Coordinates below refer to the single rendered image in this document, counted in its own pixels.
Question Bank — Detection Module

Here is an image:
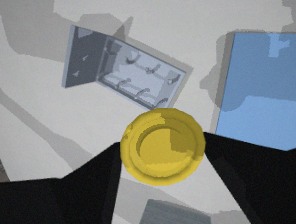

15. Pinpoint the grey dish rack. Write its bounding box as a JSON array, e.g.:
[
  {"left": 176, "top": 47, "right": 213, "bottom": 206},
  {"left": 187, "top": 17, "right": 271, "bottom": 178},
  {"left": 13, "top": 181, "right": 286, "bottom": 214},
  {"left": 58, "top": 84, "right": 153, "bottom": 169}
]
[{"left": 61, "top": 25, "right": 187, "bottom": 111}]

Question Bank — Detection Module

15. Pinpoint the light blue flat mat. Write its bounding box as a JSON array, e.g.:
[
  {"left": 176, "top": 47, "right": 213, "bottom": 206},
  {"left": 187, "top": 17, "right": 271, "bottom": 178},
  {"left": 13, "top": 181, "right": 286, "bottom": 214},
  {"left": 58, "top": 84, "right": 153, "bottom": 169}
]
[{"left": 215, "top": 33, "right": 296, "bottom": 151}]

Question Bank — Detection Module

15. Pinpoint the yellow plate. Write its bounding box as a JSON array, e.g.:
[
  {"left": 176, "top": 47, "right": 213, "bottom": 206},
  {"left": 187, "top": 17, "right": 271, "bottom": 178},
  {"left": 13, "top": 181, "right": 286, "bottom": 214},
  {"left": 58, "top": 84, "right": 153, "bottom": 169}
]
[{"left": 120, "top": 108, "right": 205, "bottom": 186}]

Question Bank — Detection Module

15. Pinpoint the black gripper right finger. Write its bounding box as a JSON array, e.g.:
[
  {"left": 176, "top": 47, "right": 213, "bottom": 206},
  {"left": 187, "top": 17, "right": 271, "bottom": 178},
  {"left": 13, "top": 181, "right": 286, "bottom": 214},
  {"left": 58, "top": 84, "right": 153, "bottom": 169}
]
[{"left": 203, "top": 132, "right": 296, "bottom": 224}]

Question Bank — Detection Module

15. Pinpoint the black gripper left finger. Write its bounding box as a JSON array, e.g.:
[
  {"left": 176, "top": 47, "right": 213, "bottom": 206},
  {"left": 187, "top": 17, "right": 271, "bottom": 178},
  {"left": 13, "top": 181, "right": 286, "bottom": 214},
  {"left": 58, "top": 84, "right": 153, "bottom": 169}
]
[{"left": 0, "top": 142, "right": 122, "bottom": 224}]

